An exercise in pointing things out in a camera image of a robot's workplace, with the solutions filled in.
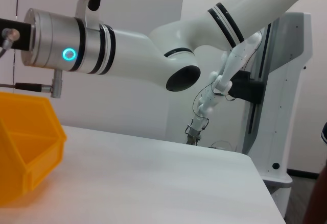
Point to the background white robot column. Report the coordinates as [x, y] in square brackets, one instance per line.
[288, 94]

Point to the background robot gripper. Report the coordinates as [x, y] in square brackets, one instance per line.
[193, 136]

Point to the right wrist camera assembly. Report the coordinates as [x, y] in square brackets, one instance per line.
[94, 2]

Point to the navy white blurry object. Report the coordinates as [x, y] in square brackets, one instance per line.
[325, 132]

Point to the right robot arm silver white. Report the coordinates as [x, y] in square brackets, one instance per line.
[143, 50]

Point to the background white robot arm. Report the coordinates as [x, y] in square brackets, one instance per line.
[231, 63]

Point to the dark brown blurry object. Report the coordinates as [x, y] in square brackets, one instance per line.
[319, 203]

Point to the yellow plastic bin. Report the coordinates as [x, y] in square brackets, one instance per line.
[30, 157]

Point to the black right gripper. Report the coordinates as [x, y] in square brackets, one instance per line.
[24, 37]

